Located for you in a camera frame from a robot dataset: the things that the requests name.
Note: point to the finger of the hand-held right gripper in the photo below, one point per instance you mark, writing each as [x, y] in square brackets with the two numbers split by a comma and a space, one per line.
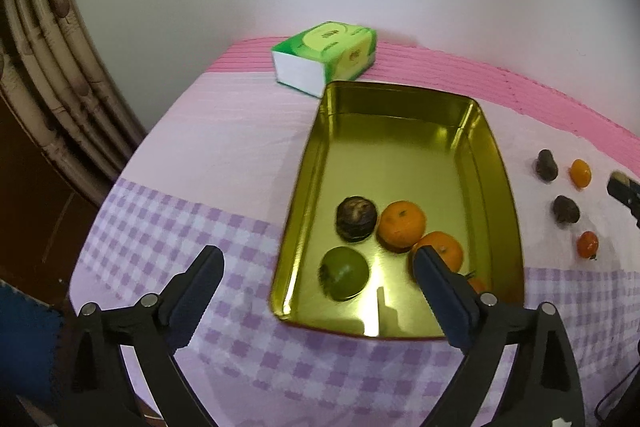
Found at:
[622, 191]

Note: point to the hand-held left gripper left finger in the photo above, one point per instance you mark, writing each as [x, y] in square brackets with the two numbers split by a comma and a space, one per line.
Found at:
[192, 302]

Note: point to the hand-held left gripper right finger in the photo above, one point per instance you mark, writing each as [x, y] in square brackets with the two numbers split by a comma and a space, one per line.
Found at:
[445, 302]

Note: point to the red tomato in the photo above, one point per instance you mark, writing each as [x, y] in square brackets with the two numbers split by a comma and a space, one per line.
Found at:
[477, 285]
[587, 245]

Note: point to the orange tangerine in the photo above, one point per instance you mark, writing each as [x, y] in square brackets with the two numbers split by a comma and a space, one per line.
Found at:
[581, 173]
[401, 224]
[445, 244]

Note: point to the dark brown round fruit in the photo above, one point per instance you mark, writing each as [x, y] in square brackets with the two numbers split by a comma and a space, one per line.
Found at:
[566, 209]
[356, 218]
[547, 164]

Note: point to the green tomato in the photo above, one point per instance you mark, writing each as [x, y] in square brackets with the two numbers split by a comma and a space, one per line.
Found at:
[345, 273]

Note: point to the red and gold tin box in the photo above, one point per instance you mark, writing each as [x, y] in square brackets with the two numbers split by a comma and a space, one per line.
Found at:
[400, 157]

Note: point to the pink and purple checked tablecloth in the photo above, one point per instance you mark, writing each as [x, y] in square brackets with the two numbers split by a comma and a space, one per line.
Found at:
[200, 157]

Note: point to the blue cloth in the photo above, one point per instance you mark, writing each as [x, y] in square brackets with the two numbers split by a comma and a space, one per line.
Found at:
[25, 347]

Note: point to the beige patterned curtain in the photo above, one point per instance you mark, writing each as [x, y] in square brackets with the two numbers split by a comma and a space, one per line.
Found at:
[50, 82]

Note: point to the green tissue pack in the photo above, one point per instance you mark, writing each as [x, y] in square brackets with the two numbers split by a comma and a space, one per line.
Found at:
[325, 52]

